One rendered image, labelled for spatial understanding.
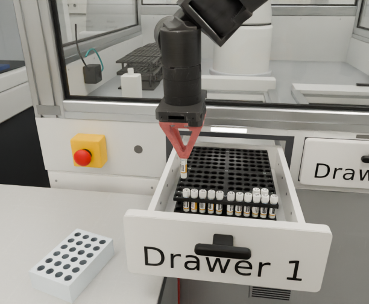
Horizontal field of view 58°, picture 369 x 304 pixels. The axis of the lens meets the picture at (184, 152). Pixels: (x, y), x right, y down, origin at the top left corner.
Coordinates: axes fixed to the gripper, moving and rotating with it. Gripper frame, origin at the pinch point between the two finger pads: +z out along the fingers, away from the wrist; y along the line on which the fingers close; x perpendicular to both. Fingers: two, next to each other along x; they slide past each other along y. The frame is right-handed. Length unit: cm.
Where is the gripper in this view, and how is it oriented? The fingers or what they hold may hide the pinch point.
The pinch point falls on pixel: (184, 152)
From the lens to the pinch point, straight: 55.6
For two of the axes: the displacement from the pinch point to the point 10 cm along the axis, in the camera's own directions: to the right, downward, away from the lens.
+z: 0.3, 8.8, 4.8
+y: 1.6, -4.8, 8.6
